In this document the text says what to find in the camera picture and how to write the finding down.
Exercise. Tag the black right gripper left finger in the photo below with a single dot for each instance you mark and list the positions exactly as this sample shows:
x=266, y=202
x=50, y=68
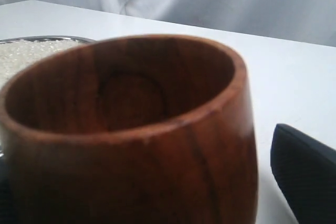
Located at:
x=7, y=209

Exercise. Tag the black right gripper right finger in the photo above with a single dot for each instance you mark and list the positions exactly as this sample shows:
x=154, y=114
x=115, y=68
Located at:
x=304, y=170

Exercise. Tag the beige grain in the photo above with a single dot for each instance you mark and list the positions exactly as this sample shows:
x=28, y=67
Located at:
x=17, y=55

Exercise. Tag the brown wooden cup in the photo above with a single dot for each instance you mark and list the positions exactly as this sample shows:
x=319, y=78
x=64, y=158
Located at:
x=136, y=129

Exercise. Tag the round steel tray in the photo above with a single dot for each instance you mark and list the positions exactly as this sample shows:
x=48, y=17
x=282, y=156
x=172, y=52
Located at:
x=82, y=41

